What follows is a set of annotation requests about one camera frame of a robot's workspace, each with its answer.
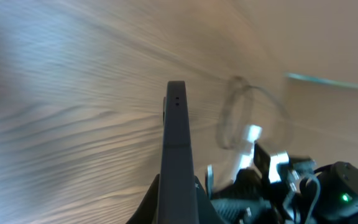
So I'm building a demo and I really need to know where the black USB charging cable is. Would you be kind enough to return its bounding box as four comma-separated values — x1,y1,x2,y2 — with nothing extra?
214,75,291,151

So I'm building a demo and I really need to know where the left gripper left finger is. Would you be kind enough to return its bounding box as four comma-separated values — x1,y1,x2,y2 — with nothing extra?
126,174,160,224

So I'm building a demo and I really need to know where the Samsung Galaxy smartphone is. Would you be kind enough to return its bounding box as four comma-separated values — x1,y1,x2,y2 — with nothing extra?
157,81,199,224

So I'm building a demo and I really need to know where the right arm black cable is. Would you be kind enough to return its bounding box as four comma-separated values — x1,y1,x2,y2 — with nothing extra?
283,161,334,224

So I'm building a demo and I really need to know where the white power strip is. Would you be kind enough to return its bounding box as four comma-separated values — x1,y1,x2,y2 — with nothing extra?
232,124,263,180

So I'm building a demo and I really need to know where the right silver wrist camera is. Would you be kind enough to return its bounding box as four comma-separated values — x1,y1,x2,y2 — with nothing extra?
268,152,290,184

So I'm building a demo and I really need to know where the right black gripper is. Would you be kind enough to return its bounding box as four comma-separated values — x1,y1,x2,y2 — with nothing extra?
206,142,291,223

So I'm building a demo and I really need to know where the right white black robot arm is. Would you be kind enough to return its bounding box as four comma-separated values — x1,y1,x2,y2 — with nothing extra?
205,142,358,224

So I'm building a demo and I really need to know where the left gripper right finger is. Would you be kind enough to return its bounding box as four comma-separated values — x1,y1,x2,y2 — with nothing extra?
195,176,224,224

